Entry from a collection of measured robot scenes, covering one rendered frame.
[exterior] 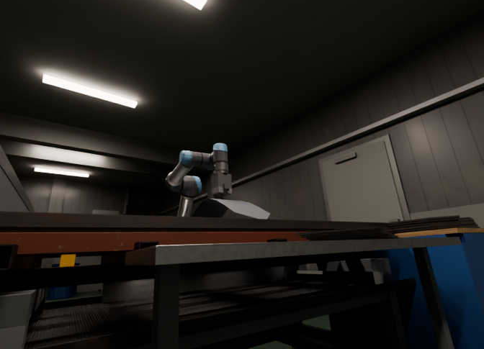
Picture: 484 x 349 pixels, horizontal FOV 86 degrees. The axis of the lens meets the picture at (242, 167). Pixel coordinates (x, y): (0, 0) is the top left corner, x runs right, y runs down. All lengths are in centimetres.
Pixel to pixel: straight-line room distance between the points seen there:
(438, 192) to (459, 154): 47
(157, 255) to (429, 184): 356
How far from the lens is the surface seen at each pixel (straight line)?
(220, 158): 134
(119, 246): 77
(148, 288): 160
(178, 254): 47
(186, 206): 183
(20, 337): 78
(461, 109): 392
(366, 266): 155
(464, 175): 374
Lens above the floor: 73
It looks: 19 degrees up
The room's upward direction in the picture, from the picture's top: 3 degrees counter-clockwise
